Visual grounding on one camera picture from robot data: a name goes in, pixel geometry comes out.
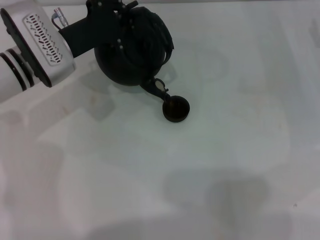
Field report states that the left wrist cable with plug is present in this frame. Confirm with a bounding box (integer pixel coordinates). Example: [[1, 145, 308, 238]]
[[51, 8, 66, 29]]

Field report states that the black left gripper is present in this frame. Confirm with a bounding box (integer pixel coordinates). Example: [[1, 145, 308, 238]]
[[60, 0, 140, 59]]

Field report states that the small black teacup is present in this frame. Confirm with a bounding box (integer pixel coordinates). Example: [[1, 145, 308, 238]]
[[162, 95, 191, 124]]

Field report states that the black round teapot with handle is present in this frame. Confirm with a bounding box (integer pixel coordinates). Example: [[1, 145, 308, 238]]
[[94, 6, 175, 105]]

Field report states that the left wrist camera housing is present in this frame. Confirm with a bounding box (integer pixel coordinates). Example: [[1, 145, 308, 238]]
[[0, 6, 77, 88]]

